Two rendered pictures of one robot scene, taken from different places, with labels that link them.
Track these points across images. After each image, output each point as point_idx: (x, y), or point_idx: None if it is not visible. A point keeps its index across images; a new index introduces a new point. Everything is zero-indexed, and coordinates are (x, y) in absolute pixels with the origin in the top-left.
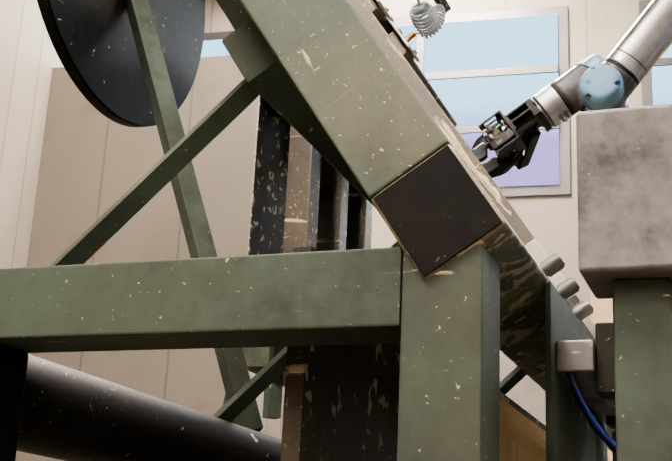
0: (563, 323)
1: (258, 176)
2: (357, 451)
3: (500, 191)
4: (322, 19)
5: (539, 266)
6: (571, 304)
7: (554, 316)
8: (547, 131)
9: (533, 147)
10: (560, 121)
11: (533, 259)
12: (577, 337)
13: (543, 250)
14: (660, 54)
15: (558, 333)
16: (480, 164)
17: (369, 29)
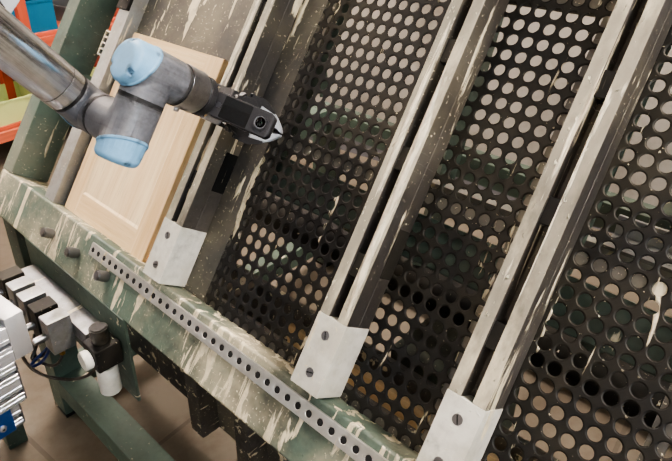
0: (42, 261)
1: None
2: None
3: (185, 168)
4: None
5: (23, 228)
6: (108, 269)
7: (31, 253)
8: (196, 115)
9: (230, 124)
10: (181, 109)
11: (9, 223)
12: (62, 277)
13: (160, 229)
14: (21, 85)
15: (37, 262)
16: (197, 139)
17: (26, 109)
